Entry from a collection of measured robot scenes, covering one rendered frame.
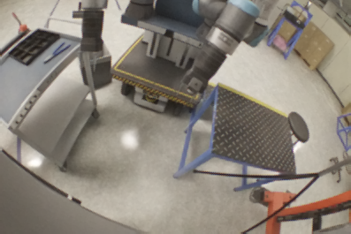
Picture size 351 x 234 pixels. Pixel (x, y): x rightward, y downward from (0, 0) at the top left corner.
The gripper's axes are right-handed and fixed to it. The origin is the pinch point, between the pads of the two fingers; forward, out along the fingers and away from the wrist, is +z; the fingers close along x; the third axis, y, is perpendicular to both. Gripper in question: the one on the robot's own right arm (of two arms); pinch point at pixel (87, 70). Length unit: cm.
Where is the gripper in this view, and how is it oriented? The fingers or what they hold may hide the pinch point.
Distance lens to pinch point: 55.7
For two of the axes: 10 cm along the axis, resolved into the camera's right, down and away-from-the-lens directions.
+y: 0.1, -4.8, 8.8
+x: -9.9, -1.6, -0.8
